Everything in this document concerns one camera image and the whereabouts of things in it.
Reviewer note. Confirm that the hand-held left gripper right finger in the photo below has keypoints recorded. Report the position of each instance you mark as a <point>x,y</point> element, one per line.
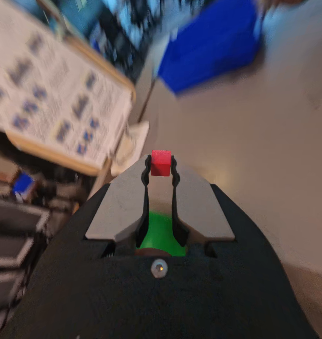
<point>203,209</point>

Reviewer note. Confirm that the blue plastic bin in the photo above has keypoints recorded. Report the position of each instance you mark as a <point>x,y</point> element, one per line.
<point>208,47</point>

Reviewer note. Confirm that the red wooden cube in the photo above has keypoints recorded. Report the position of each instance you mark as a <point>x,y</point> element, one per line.
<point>161,164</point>

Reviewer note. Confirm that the instruction sheet on stand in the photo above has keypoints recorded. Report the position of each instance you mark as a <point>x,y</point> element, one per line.
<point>130,148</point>

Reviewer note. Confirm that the green plastic bin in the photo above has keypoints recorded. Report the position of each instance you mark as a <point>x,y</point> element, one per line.
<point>161,233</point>

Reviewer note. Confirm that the grey desk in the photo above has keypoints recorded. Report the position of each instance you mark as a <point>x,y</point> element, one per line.
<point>243,145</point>

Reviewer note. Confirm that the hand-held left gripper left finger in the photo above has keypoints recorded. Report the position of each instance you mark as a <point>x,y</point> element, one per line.
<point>118,206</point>

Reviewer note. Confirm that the small blue bin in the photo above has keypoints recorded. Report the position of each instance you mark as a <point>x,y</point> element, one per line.
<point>23,184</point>

